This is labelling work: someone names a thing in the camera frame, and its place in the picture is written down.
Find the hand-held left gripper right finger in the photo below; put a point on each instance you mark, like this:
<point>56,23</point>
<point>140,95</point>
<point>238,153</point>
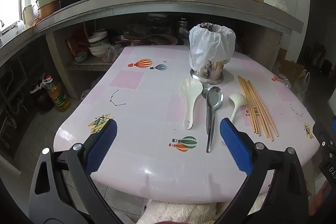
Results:
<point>236,145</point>

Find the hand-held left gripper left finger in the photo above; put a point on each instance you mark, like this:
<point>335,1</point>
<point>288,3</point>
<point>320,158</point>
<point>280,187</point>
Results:
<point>102,145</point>

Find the white plastic soup ladle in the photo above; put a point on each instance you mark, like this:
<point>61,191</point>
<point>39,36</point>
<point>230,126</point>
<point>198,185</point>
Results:
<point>237,100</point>

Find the row of wooden chopsticks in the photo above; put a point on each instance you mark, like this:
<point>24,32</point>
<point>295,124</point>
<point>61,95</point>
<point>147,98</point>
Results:
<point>253,103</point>

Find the large steel spoon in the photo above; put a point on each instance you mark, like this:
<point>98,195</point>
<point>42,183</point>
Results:
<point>214,98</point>

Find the small steel spoon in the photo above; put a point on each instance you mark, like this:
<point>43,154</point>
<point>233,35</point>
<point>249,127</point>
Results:
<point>205,88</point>

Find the white plastic rice paddle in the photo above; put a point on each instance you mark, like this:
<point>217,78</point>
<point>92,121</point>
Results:
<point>189,92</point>

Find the steel utensil holder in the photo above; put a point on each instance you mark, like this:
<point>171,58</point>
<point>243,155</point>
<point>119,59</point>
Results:
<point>210,73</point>

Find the cooking oil bottle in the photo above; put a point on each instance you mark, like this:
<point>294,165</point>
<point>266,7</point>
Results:
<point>59,98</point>

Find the white plastic shopping bag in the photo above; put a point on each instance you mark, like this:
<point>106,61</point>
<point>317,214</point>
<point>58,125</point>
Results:
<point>300,85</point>

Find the dark jug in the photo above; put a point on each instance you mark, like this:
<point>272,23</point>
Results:
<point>42,100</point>

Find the metal shelf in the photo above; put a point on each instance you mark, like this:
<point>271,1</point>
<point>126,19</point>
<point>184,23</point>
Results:
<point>89,66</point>

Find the white fluffy cloth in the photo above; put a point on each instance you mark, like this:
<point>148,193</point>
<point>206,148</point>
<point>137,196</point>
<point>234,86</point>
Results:
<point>178,212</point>

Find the cardboard box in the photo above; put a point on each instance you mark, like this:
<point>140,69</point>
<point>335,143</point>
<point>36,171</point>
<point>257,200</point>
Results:
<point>291,69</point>

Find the small green bowl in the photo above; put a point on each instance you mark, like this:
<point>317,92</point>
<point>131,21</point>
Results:
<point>80,56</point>

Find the stack of white bowls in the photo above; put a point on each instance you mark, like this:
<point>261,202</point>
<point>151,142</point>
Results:
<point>98,45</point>

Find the white plastic bag liner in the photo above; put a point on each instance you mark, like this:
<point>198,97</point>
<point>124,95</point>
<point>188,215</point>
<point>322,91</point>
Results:
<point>210,45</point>

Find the pink plate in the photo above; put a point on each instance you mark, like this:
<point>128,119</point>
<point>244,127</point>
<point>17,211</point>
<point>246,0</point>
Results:
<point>162,40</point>

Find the steel pot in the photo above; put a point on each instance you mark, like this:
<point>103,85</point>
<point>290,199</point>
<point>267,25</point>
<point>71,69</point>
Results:
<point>181,27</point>

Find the brown enamel pot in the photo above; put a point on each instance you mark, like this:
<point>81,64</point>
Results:
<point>50,11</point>

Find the crumpled white plastic bag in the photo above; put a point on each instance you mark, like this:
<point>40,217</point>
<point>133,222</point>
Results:
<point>275,1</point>

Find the white ceramic jar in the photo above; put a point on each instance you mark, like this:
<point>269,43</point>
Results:
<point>28,14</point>

